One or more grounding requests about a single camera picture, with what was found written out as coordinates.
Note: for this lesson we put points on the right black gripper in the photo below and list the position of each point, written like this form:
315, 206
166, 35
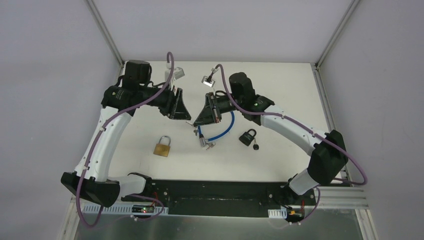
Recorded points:
212, 108

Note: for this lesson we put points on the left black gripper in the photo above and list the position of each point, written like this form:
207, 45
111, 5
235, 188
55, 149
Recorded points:
175, 103

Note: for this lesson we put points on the small silver key bunch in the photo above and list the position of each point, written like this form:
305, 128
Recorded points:
195, 129

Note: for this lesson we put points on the brass padlock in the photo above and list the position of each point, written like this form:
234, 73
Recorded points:
162, 148

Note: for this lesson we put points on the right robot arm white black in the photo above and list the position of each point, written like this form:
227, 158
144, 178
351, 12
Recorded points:
324, 149

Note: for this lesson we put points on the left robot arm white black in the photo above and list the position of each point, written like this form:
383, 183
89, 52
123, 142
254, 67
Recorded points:
90, 179

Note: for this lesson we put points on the black headed key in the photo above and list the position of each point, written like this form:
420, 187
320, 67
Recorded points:
255, 146

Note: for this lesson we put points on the small black padlock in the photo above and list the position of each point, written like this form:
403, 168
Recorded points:
248, 136

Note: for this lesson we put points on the blue cable lock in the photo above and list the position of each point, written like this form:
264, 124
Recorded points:
203, 139

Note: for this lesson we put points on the cable lock silver keys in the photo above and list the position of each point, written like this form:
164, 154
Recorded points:
209, 145

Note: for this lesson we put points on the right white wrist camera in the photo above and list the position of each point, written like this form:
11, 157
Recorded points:
209, 81

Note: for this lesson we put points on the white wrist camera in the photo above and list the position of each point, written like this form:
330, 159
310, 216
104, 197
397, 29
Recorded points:
178, 73
209, 81

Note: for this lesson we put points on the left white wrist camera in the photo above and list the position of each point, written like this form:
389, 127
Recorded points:
178, 73

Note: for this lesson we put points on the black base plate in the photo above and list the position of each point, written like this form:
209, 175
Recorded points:
223, 198

